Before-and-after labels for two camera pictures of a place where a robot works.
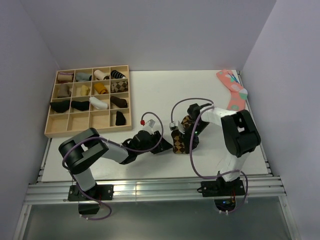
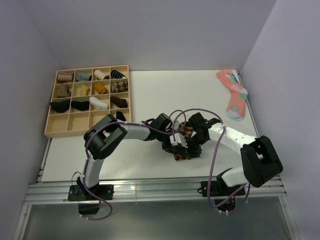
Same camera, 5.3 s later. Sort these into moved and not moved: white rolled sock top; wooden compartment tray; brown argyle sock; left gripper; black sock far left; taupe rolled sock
Moved: left gripper; brown argyle sock
Not moved: black sock far left; taupe rolled sock; wooden compartment tray; white rolled sock top
